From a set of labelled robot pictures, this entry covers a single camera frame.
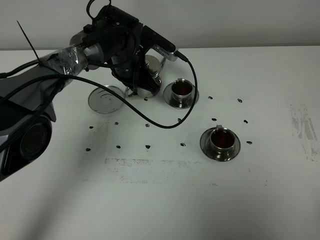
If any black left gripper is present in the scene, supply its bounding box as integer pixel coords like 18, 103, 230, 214
83, 6, 160, 93

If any stainless steel teapot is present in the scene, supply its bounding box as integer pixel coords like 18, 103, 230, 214
124, 55, 166, 99

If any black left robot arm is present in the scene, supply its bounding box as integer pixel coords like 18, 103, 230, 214
0, 5, 164, 180

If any round steel teapot saucer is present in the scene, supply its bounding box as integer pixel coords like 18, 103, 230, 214
88, 87, 124, 114

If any far steel teacup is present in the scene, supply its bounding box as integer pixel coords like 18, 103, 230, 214
171, 78, 193, 103

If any steel teacup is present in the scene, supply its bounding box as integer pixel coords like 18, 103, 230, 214
209, 125, 236, 150
171, 78, 193, 103

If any far steel saucer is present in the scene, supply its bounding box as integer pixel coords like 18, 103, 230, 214
163, 82, 199, 109

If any near steel saucer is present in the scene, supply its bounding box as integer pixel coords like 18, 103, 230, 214
199, 127, 241, 162

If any near steel teacup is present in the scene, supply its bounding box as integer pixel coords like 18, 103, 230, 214
209, 125, 236, 150

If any black left camera cable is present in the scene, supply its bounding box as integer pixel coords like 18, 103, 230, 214
0, 0, 200, 154

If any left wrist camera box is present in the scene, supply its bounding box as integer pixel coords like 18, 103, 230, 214
140, 25, 178, 62

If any black cable tie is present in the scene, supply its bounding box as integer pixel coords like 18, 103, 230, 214
16, 20, 66, 81

